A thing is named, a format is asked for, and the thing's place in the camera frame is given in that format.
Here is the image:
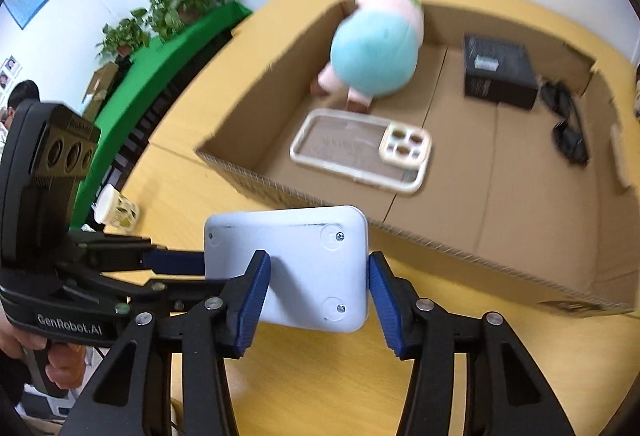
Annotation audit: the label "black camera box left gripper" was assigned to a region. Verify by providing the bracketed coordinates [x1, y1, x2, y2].
[1, 100, 101, 272]

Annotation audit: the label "pink and blue plush toy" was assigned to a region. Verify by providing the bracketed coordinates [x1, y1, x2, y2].
[309, 0, 425, 114]

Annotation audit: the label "clear beige phone case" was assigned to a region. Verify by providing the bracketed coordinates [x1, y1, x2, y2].
[288, 108, 433, 195]

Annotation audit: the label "person's left hand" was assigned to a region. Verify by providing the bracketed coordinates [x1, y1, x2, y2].
[0, 305, 89, 391]

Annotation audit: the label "small potted green plant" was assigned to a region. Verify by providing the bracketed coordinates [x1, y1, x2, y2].
[96, 8, 151, 58]

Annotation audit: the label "green cloth covered table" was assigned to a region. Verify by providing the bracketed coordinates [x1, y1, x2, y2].
[70, 1, 252, 228]

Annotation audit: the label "black sunglasses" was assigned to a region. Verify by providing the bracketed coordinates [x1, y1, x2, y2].
[540, 81, 590, 166]

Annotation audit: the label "white rectangular device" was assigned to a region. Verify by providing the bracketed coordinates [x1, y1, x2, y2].
[204, 205, 369, 333]

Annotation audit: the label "black rectangular box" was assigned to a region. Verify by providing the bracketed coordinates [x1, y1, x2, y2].
[463, 34, 539, 111]

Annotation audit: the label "seated person in background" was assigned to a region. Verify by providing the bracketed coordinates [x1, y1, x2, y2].
[2, 79, 40, 130]

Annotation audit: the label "white patterned cup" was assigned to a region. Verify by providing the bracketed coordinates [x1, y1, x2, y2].
[93, 185, 140, 232]

